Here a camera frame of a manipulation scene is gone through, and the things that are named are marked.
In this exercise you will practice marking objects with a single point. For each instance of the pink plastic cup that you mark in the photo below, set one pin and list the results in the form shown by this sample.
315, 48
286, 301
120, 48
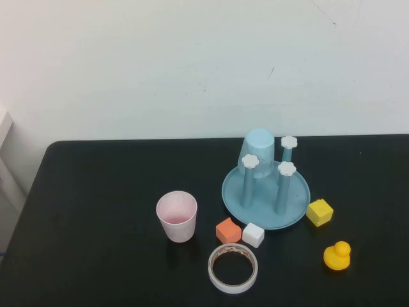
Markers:
179, 230

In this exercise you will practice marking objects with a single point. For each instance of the translucent blue plastic cup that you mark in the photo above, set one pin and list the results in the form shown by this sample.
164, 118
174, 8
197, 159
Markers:
260, 142

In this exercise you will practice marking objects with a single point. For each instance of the blue cup stand with posts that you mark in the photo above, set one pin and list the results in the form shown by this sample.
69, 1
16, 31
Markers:
265, 214

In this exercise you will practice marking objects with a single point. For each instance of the orange foam cube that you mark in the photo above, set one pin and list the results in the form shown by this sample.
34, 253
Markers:
227, 233

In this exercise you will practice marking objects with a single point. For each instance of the white foam cube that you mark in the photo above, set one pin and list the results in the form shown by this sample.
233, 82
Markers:
253, 236

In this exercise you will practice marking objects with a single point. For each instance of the white tape roll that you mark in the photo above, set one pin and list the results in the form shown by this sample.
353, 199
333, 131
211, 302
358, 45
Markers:
212, 275

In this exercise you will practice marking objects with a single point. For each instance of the yellow foam cube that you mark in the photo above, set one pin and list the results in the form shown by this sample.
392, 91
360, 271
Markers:
319, 212

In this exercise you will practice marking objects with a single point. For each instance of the yellow rubber duck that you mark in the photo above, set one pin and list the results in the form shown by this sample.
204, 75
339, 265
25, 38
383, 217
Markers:
337, 257

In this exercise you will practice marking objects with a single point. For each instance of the white cabinet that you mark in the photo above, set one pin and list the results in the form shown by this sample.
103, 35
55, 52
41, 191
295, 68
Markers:
6, 192

